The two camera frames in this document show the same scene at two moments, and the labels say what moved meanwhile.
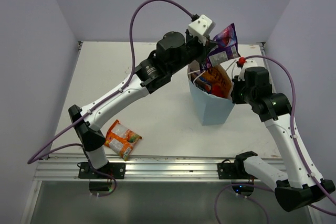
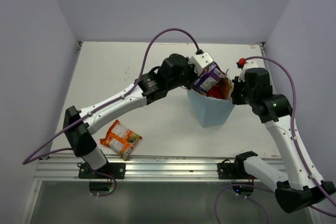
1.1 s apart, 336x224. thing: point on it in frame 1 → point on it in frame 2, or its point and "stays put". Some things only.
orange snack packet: x=121 y=139 stays put
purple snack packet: x=226 y=50 → x=211 y=76
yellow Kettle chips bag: x=217 y=75 → x=222 y=88
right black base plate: x=233 y=171 stays put
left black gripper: x=203 y=49 → x=194 y=76
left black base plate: x=116 y=170 stays put
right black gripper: x=235 y=99 stays put
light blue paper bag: x=213 y=109 stays put
